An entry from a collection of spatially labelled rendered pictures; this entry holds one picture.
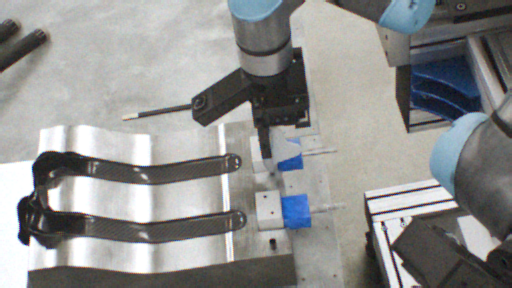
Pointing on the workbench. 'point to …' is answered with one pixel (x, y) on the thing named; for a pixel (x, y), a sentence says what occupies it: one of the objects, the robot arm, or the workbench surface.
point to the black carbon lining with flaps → (58, 223)
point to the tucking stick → (156, 112)
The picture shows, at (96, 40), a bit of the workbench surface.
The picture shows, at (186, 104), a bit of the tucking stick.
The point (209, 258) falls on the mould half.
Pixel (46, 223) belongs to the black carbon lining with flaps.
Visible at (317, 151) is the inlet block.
